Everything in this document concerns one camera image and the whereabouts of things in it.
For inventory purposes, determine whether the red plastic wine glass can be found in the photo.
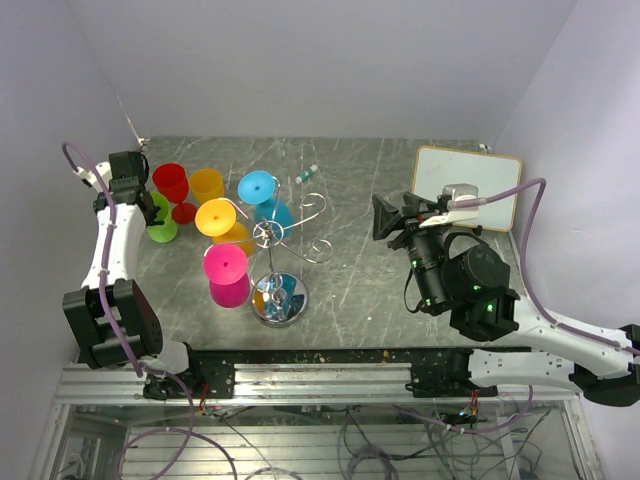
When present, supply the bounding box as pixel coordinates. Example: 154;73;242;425
152;163;197;225

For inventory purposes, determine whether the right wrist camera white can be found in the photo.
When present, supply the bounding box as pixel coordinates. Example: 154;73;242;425
422;183;487;227

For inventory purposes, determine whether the orange wine glass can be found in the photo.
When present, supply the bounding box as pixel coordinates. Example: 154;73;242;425
195;199;255;257
189;168;225;205

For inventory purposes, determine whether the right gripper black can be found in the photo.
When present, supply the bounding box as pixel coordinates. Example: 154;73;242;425
374;190;455;310

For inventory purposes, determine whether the small whiteboard wooden frame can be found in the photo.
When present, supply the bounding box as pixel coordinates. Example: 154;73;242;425
412;146;522;232

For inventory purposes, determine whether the chrome wine glass rack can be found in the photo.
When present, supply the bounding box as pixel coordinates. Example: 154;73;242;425
219;174;334;329

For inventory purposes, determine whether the blue plastic wine glass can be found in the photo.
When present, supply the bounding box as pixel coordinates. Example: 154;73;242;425
237;170;295;239

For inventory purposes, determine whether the green white marker pen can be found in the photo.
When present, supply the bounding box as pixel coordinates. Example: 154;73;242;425
295;165;318;184

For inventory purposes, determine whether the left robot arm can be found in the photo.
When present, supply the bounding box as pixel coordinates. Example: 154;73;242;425
62;151;204;400

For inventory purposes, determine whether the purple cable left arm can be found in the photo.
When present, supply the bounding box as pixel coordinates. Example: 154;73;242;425
61;142;236;480

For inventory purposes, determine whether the green plastic wine glass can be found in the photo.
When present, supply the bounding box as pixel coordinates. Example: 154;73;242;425
147;192;178;244

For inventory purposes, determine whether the aluminium mounting rail frame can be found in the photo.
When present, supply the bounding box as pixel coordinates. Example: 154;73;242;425
30;349;603;479

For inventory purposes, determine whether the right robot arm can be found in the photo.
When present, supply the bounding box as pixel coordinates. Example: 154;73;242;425
372;184;639;407

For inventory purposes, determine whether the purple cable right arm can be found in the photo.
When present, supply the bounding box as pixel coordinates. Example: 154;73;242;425
479;178;640;359

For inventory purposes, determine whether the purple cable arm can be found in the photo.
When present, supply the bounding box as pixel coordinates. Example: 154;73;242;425
479;178;640;359
61;142;236;480

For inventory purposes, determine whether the pink plastic wine glass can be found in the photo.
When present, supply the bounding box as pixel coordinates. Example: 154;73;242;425
203;244;250;308

